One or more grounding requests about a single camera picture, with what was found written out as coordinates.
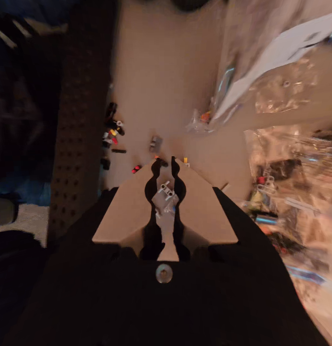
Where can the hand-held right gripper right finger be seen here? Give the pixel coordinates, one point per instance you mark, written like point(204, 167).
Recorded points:
point(209, 216)

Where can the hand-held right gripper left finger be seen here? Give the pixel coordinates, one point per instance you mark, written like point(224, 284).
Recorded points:
point(120, 216)

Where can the light grey beam with pins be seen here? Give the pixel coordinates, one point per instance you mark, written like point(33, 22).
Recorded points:
point(166, 190)

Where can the pile of clear parts bags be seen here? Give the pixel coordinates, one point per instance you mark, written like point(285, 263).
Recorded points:
point(290, 167)

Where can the black curved lego piece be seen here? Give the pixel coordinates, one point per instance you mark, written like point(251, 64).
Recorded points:
point(120, 131)

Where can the black axle rod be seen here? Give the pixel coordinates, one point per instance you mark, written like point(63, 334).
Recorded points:
point(118, 151)

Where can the red and grey pin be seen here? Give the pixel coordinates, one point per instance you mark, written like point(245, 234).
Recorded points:
point(114, 140)

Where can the light grey angle connector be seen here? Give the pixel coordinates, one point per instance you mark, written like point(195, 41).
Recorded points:
point(106, 138)

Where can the dark grey connector block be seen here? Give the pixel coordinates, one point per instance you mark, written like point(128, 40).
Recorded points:
point(156, 142)

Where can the black studded mat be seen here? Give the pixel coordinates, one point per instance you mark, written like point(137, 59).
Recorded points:
point(74, 135)

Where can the large black rubber tire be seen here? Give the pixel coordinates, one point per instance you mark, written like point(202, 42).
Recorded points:
point(190, 4)

